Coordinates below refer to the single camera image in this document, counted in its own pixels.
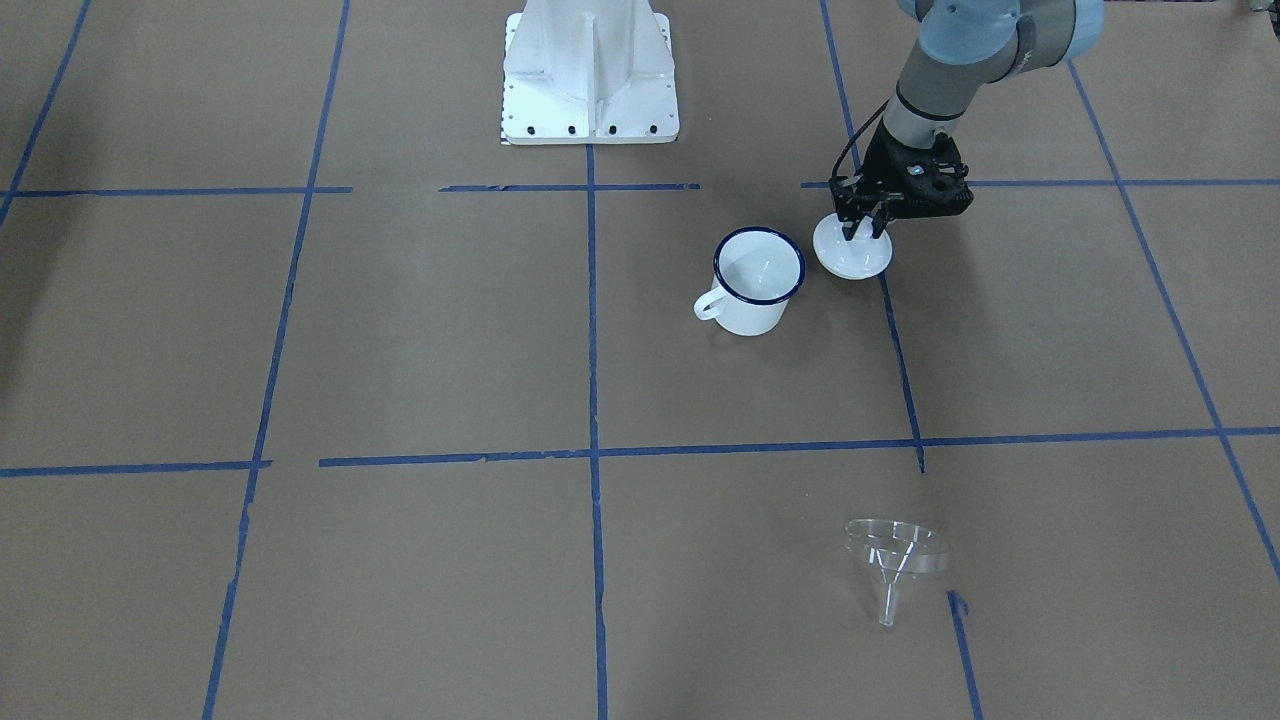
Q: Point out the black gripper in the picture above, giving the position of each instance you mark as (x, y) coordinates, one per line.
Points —
(882, 160)

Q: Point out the white ceramic lid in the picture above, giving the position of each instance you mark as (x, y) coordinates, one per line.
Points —
(851, 261)

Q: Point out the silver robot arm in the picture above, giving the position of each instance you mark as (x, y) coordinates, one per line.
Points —
(964, 45)

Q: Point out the white enamel mug blue rim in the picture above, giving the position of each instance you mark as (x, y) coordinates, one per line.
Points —
(756, 271)

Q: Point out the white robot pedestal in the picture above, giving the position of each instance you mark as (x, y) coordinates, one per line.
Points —
(581, 72)

